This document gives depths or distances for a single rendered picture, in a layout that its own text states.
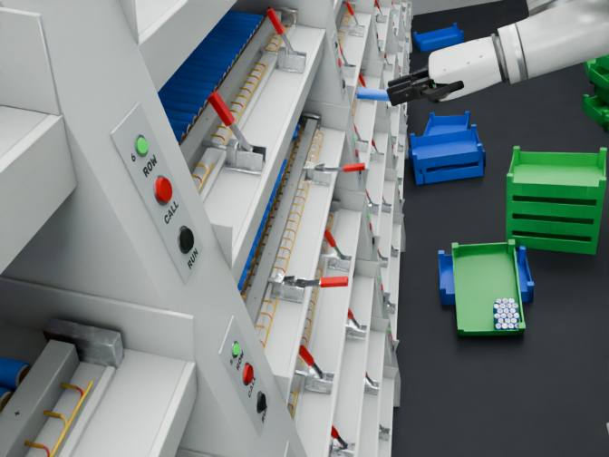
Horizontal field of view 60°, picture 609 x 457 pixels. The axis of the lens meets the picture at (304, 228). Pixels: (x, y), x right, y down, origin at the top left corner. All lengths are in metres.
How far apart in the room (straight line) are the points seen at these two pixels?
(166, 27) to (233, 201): 0.19
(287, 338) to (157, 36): 0.39
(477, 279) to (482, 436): 0.53
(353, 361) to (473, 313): 0.82
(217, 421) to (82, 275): 0.17
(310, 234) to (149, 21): 0.46
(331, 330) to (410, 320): 1.01
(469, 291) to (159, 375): 1.57
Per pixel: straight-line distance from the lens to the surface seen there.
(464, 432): 1.65
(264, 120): 0.68
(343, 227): 1.11
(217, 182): 0.56
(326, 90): 1.02
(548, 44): 0.86
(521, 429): 1.67
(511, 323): 1.80
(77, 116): 0.31
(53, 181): 0.30
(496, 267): 1.92
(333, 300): 0.96
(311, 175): 0.89
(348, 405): 1.06
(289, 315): 0.68
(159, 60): 0.41
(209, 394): 0.44
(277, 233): 0.75
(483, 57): 0.85
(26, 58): 0.29
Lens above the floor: 1.42
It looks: 36 degrees down
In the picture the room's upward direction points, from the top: 16 degrees counter-clockwise
